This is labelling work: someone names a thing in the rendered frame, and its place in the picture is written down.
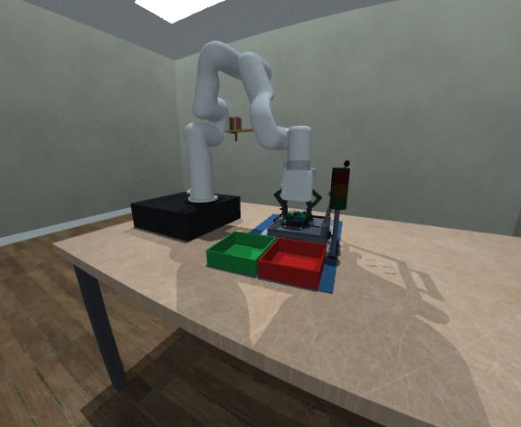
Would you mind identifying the red open-top bin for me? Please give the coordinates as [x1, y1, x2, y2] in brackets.
[258, 238, 327, 289]

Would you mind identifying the green bin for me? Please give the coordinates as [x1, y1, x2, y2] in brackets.
[206, 231, 277, 277]

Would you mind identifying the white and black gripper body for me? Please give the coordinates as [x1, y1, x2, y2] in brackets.
[281, 169, 313, 202]

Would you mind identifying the green circuit board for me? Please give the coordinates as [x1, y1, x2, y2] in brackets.
[281, 209, 306, 223]

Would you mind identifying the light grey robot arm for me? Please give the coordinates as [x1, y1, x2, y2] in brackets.
[185, 41, 316, 203]

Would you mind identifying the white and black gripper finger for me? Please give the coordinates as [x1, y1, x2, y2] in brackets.
[306, 189, 322, 219]
[274, 189, 288, 217]

